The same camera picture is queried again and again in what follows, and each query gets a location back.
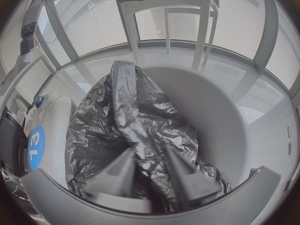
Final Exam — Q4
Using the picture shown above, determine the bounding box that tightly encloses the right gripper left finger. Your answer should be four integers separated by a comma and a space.
84, 147, 136, 198

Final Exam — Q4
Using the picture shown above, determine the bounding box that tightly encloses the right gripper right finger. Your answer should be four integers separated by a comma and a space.
166, 146, 223, 212

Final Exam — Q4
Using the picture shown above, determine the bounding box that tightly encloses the black plastic bag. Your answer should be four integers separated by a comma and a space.
65, 60, 232, 214

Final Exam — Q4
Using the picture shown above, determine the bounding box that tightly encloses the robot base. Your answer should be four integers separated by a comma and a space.
0, 92, 73, 197

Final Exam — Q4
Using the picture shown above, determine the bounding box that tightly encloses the white trash bin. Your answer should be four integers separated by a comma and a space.
138, 64, 253, 190

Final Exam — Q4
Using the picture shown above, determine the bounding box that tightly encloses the white chair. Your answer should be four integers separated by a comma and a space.
112, 0, 220, 70

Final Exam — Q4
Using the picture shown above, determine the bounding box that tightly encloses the black cable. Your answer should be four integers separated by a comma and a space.
37, 0, 60, 44

